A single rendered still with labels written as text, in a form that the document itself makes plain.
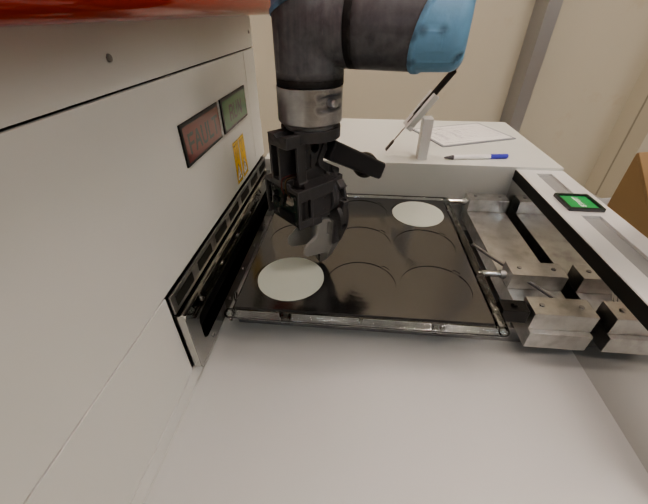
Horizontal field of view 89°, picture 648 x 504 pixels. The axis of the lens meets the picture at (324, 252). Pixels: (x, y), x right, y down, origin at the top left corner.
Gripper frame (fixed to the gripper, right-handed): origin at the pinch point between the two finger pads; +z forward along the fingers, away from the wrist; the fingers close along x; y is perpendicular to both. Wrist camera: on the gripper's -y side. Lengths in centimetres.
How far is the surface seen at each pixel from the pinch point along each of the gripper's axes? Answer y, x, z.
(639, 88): -308, -12, 13
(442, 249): -17.0, 11.1, 1.7
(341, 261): -1.8, 2.2, 1.6
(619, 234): -31.8, 30.1, -4.1
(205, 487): 28.6, 13.3, 9.6
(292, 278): 6.6, 0.3, 1.6
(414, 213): -23.5, 0.6, 1.6
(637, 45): -299, -23, -12
